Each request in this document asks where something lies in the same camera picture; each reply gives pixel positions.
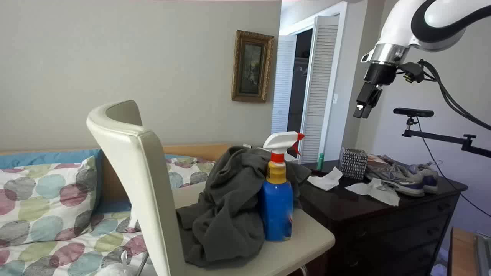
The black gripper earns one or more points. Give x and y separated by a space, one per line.
376 81

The white tissue sheet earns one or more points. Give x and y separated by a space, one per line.
327 181
378 192

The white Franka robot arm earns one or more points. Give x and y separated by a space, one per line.
404 23

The polka dot tissue box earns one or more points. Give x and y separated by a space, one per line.
353 163

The crumpled white tissue sheet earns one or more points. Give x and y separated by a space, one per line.
378 192

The white louvred door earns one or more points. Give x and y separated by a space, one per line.
319 86

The small green bottle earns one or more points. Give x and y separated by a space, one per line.
321 161

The grey sneaker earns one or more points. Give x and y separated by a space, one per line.
399 181

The grey cloth on dresser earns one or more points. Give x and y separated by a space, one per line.
424 173

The gold framed picture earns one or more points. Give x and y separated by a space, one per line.
252 66

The dark wooden dresser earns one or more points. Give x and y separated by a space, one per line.
378 235

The blue spray bottle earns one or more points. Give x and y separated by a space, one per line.
276 204

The grey garment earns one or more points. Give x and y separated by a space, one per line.
224 204

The light wooden board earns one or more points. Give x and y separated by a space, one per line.
462 253

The white folding table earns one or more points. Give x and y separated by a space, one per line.
138 173

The floral patterned bed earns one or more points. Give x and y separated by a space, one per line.
101 246

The blue pillow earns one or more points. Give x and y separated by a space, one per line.
35 158

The polka dot pillow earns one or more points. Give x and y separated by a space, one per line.
40 200

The black bar camera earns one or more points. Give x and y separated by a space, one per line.
413 112

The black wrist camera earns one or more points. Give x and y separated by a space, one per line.
411 71

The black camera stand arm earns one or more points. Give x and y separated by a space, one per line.
439 137

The white door frame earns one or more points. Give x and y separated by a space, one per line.
284 77

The grey metal rail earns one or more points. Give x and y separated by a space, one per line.
484 255

